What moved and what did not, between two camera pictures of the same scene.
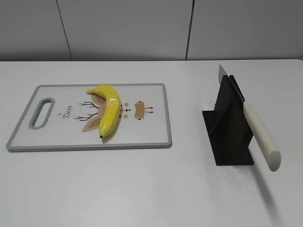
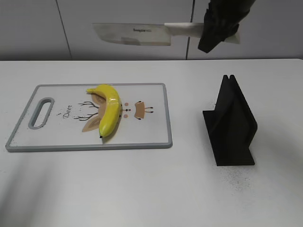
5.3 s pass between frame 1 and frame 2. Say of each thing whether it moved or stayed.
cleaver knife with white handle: moved
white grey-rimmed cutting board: stayed
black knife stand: stayed
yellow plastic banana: stayed
